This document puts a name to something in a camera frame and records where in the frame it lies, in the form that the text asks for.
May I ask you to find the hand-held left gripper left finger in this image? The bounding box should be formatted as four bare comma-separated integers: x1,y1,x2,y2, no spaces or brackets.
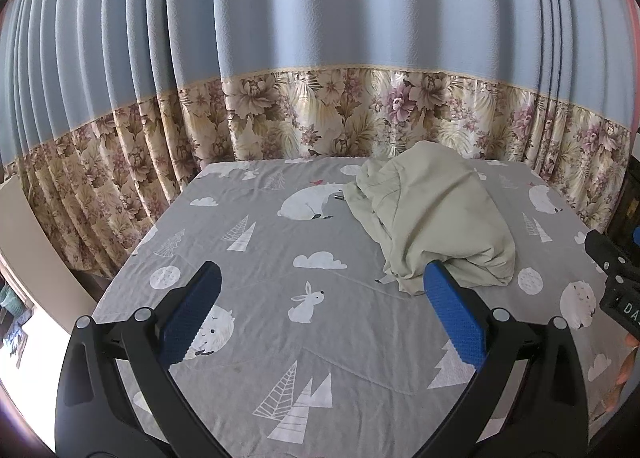
54,260,223,458

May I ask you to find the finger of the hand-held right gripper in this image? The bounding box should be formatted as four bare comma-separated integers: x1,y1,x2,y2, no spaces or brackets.
584,229,640,284

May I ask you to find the grey animal print bed sheet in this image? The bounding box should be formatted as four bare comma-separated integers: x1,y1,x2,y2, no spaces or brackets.
92,158,631,458

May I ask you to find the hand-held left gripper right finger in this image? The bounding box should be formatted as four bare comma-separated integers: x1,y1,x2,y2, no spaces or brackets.
424,259,588,458

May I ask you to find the blue curtain with floral hem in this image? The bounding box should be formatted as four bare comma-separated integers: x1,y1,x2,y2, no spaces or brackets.
0,0,633,279

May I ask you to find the person's right hand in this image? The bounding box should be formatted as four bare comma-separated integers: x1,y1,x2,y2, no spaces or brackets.
602,332,640,414

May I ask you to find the beige hooded jacket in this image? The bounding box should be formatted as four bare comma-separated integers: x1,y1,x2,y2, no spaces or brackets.
342,140,517,296

